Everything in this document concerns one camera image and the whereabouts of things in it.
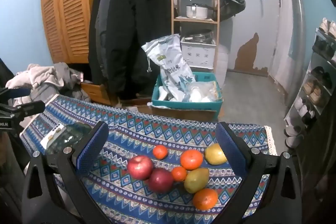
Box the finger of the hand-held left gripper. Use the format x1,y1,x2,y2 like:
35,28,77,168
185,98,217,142
0,87,31,101
14,101,46,119

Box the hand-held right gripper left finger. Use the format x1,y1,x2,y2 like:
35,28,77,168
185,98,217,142
21,121,116,224

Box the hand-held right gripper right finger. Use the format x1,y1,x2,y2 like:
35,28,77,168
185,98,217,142
210,122,306,224

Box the dark glass bowl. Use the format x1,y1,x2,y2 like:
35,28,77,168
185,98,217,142
45,123,92,155

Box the large orange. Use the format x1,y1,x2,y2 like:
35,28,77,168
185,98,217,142
180,149,204,170
193,188,219,210

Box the small orange tangerine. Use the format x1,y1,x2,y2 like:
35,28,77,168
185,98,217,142
152,145,168,160
171,166,188,182

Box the dark red apple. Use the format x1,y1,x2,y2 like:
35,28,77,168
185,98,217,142
148,168,175,193

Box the grey printed garment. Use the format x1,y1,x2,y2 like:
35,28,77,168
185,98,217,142
30,82,61,106

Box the black bag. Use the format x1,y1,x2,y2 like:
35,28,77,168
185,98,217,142
0,57,15,88

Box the pile of grey white clothes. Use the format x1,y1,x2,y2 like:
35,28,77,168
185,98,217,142
5,63,65,90

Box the light grey garment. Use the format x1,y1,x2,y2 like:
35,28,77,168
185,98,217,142
54,63,84,89

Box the dark grey garment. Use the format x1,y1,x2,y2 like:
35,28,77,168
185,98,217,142
71,88,91,103

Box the wooden drawer box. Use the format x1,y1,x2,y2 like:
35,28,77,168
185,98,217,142
80,82,118,106

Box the blue patterned tablecloth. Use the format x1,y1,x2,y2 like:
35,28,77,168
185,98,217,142
20,95,277,224

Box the large cardboard box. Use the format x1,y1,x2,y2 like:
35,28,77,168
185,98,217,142
136,105,218,122

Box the clear plastic bags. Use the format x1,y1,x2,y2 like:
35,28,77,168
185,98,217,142
184,81,221,103

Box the teal plastic crate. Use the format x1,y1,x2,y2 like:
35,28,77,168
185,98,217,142
152,72,224,115

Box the dark coat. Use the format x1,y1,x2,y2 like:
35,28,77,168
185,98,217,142
88,0,101,83

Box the wooden louvered wardrobe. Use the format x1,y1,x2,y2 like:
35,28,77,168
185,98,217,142
41,0,113,64

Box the white lattice storage box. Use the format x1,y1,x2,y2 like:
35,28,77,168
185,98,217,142
181,39,217,68

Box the group of assorted shoes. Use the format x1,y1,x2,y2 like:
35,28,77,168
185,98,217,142
285,18,336,147

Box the white rice bag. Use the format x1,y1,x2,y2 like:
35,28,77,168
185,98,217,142
142,34,196,101

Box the grey shoe rack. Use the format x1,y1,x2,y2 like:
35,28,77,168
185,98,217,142
283,18,336,148

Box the steel pot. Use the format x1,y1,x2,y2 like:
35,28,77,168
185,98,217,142
184,29,214,42

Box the grey jacket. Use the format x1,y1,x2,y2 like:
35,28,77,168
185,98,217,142
92,0,117,83

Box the black hooded jacket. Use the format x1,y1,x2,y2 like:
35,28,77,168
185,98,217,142
105,0,172,98

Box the white cooking pot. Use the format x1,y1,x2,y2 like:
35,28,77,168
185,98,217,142
186,4,210,19

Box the white door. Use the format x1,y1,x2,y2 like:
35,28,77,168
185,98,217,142
268,0,289,83

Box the grey hanging bag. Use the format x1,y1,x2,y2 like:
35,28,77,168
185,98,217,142
220,0,246,21

